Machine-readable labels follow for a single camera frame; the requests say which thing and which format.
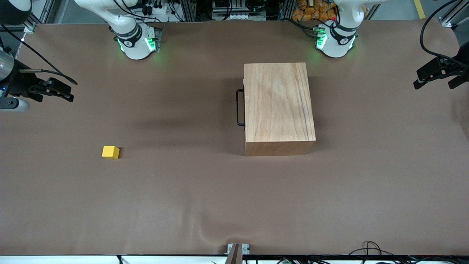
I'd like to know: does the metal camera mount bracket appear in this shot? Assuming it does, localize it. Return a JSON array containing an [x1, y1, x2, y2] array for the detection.
[[226, 243, 250, 264]]

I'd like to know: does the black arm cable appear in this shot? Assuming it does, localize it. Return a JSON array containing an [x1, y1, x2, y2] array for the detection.
[[0, 24, 78, 85], [420, 0, 463, 66]]

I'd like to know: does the black loose cable bundle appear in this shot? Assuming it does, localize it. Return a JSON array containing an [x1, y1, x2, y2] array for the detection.
[[348, 241, 469, 264]]

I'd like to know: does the wooden drawer with black handle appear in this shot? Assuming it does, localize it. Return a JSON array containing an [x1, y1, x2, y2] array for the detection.
[[236, 77, 247, 127]]

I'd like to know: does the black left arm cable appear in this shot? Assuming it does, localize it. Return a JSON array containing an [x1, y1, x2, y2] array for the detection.
[[420, 0, 463, 66]]

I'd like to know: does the yellow block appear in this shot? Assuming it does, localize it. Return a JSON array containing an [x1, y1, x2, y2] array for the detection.
[[102, 146, 120, 160]]

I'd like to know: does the white power strip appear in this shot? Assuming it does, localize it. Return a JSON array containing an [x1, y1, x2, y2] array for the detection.
[[214, 13, 266, 21]]

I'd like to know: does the brown table cover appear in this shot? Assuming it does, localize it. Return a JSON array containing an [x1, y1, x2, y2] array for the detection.
[[0, 16, 469, 256]]

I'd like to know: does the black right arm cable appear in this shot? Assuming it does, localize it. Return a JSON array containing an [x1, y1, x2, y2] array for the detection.
[[0, 24, 78, 85]]

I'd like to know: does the aluminium frame profile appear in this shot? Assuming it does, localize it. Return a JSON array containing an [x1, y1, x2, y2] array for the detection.
[[440, 0, 469, 29], [22, 0, 56, 33]]

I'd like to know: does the wooden cabinet box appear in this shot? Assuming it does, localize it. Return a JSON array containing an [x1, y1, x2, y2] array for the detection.
[[244, 62, 316, 157]]

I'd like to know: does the orange objects bag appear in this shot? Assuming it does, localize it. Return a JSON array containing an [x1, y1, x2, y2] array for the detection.
[[292, 0, 338, 21]]

